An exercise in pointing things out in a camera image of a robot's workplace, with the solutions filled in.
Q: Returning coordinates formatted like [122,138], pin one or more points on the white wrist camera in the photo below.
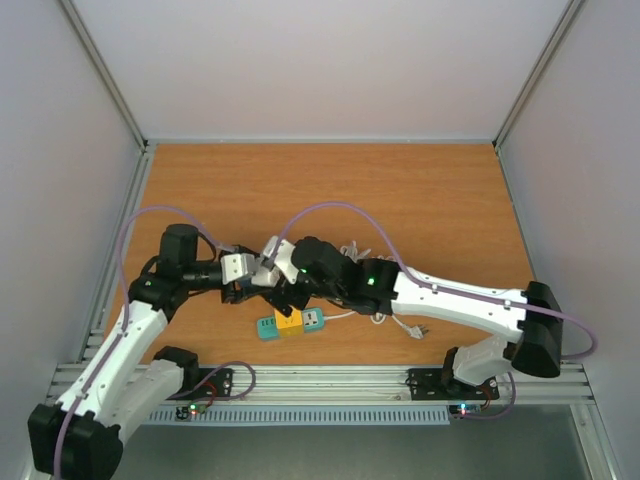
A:
[238,267]
[277,258]

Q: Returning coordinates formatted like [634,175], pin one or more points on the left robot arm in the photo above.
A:
[83,434]

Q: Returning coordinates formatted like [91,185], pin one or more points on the grey slotted cable duct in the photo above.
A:
[266,416]

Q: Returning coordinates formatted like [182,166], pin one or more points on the teal power strip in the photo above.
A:
[313,319]

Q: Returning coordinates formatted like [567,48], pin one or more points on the aluminium front rail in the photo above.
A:
[385,385]

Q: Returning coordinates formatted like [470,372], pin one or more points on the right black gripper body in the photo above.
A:
[287,298]

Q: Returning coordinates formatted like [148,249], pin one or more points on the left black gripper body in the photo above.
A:
[231,293]

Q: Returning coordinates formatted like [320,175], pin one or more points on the right small circuit board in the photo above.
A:
[465,409]

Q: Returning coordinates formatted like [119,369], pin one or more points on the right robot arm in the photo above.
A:
[525,326]

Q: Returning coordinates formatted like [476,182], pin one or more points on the yellow plug adapter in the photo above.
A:
[291,325]

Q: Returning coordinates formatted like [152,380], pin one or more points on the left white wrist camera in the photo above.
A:
[238,267]

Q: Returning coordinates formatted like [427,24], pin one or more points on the small circuit board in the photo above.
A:
[190,411]
[465,409]

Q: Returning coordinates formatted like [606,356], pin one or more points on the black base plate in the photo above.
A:
[218,385]
[435,384]

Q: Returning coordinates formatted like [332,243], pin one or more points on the left small circuit board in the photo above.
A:
[190,411]

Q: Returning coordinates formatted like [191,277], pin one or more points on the white cube socket adapter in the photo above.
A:
[264,277]

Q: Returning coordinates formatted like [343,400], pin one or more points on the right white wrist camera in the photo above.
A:
[277,258]

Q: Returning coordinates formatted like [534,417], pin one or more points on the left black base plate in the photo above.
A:
[218,385]

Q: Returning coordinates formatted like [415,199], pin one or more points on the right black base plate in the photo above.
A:
[435,384]

